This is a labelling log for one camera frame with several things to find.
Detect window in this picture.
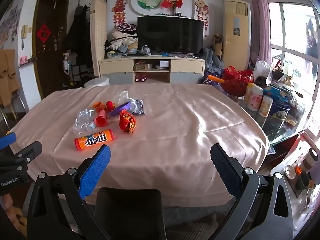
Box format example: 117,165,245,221
264,0,320,101

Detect purple packet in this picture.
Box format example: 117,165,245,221
107,101,132,118

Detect white round stool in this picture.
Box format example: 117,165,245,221
83,77,111,88

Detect clear blue plastic packet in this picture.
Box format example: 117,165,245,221
128,98,146,116

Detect beige standing air conditioner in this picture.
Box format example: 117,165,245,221
222,0,251,71

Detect brown coat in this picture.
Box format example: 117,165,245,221
0,49,22,107

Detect blue round tin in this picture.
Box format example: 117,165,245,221
263,85,298,121

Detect beige television cabinet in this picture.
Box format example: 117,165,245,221
98,54,207,85

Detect red hanging fish decoration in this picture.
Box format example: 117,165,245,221
111,0,128,30

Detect white thermos flask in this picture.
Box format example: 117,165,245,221
300,148,319,173

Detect clear plastic bag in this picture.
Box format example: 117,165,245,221
253,58,272,86

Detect black television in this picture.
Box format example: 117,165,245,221
137,15,204,55

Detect pink tablecloth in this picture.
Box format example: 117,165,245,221
9,83,271,206

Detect red diamond door paper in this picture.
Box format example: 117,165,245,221
36,24,52,44

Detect cardboard boxes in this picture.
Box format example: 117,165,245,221
212,34,224,58

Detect metal chair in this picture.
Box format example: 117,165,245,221
0,90,28,130

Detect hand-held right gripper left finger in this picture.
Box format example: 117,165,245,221
26,144,112,240

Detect blue cloth heap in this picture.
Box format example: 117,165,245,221
200,47,224,74

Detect red basket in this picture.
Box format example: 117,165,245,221
221,66,254,97

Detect crushed clear plastic bottle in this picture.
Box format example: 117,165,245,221
73,108,97,137

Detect red flags in vase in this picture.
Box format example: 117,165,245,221
160,0,186,17

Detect dark brown door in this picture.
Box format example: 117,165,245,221
32,0,70,99

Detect red plastic cup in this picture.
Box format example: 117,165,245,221
94,109,108,127

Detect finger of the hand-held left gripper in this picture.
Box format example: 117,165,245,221
0,141,43,167
0,132,17,152

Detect orange toy tube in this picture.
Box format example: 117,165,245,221
207,74,226,84

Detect hanging pig decoration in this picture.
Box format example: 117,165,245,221
195,0,209,32

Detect round wall picture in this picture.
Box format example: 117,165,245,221
130,0,169,16

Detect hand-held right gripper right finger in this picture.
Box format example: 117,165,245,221
210,143,295,240

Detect red wrapper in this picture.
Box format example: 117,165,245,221
118,109,138,134

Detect dark coats on rack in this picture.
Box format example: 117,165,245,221
65,3,92,81

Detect pile of clothes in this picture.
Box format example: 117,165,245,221
105,23,139,57

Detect white plastic bottle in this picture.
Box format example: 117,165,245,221
243,82,257,104
247,86,264,111
258,95,274,117

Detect wall photo collage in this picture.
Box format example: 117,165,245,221
0,3,22,48

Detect orange candy tube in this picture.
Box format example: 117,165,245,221
74,128,116,151

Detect pink curtain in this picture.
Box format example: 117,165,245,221
246,0,272,66

